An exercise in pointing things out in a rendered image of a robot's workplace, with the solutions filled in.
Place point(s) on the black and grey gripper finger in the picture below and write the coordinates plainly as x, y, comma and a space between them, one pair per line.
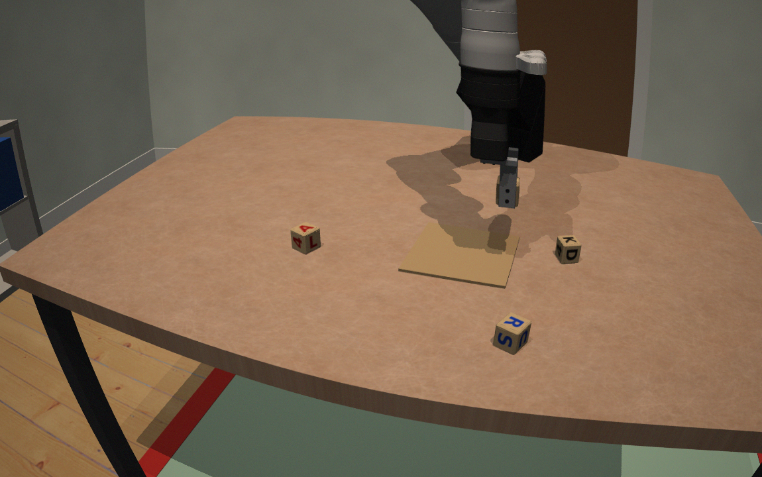
508, 181
513, 152

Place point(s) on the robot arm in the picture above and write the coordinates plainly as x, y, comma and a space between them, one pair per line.
447, 19

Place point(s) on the tan flat mat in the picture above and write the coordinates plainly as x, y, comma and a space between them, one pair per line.
462, 254

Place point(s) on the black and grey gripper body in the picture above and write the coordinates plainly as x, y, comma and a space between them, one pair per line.
491, 63

